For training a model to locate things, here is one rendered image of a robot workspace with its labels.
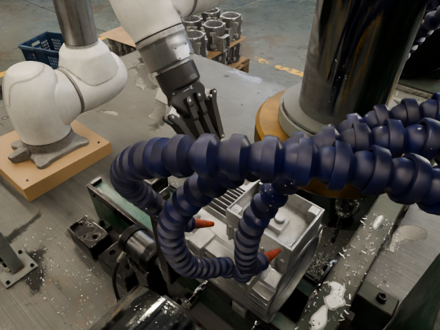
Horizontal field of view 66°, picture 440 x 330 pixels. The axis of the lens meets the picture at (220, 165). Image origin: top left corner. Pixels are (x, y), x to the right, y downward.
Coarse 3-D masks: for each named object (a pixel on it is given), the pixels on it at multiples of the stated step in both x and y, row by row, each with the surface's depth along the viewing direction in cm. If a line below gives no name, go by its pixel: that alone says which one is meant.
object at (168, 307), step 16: (144, 288) 44; (128, 304) 42; (144, 304) 41; (160, 304) 40; (176, 304) 40; (112, 320) 41; (128, 320) 39; (144, 320) 39; (160, 320) 38; (176, 320) 38; (192, 320) 38
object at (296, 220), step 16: (256, 192) 59; (240, 208) 53; (288, 208) 57; (304, 208) 55; (320, 208) 53; (272, 224) 53; (288, 224) 54; (304, 224) 55; (272, 240) 49; (304, 240) 51; (288, 256) 48
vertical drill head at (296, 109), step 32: (320, 0) 29; (352, 0) 26; (384, 0) 25; (416, 0) 25; (320, 32) 30; (352, 32) 27; (384, 32) 27; (416, 32) 28; (320, 64) 31; (352, 64) 29; (384, 64) 29; (288, 96) 38; (320, 96) 32; (352, 96) 31; (384, 96) 31; (256, 128) 38; (288, 128) 35; (320, 128) 33; (320, 192) 33; (352, 192) 32; (384, 192) 33
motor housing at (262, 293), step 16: (240, 192) 62; (208, 208) 59; (224, 208) 59; (224, 224) 58; (224, 240) 57; (208, 256) 57; (224, 256) 56; (304, 256) 66; (288, 272) 66; (304, 272) 66; (224, 288) 59; (256, 288) 53; (272, 288) 53; (288, 288) 65; (256, 304) 54; (272, 304) 61
